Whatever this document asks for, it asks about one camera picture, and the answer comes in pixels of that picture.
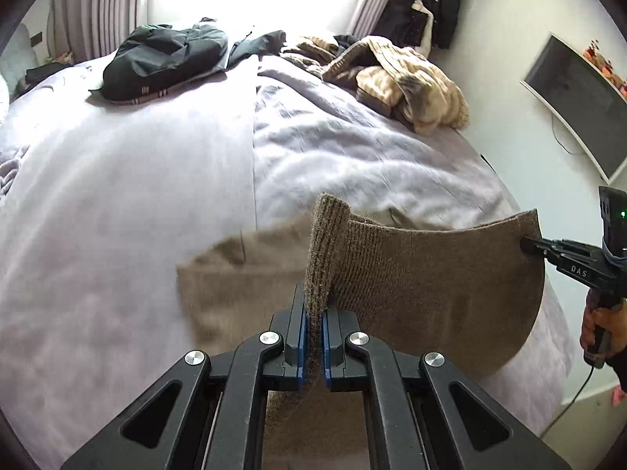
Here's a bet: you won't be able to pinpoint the black hanging coat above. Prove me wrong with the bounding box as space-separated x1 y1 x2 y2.
375 0 465 52

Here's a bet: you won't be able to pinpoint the black monitor cable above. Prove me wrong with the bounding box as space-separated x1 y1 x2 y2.
551 112 589 156

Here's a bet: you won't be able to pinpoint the brown knit sweater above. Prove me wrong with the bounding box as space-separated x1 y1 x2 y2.
176 193 547 470

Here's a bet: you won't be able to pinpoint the person's right forearm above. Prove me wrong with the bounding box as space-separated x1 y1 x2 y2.
606 352 627 395

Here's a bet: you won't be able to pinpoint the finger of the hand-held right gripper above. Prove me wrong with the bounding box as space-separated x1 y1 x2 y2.
520 236 602 264

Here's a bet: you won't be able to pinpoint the dark green garment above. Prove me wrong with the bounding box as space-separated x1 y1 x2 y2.
228 29 287 68

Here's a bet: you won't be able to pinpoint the colourful toy figures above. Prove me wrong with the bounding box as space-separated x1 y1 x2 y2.
583 39 627 96

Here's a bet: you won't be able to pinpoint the curved white monitor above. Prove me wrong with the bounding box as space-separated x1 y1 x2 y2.
520 32 627 184

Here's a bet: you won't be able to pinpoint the lilac embossed quilt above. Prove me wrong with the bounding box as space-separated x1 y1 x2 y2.
252 54 576 432

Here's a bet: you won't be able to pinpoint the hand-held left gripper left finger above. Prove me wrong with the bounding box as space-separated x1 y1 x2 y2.
61 283 308 470

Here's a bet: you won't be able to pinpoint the pale lilac bed sheet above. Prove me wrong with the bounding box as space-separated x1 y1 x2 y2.
0 56 260 451

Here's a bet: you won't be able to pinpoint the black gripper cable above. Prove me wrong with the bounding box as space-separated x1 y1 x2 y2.
561 363 604 406

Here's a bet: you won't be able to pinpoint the person's right hand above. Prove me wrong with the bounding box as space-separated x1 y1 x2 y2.
580 298 627 368

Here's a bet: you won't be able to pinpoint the beige striped fleece blanket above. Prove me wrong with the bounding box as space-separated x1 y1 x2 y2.
284 34 471 135

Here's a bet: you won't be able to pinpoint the black cloth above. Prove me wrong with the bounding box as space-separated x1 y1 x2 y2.
24 61 74 85

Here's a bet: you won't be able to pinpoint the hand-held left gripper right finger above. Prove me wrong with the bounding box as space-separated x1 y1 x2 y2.
321 307 574 470

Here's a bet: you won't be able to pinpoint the dark green jacket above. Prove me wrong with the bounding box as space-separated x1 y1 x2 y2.
88 22 229 106

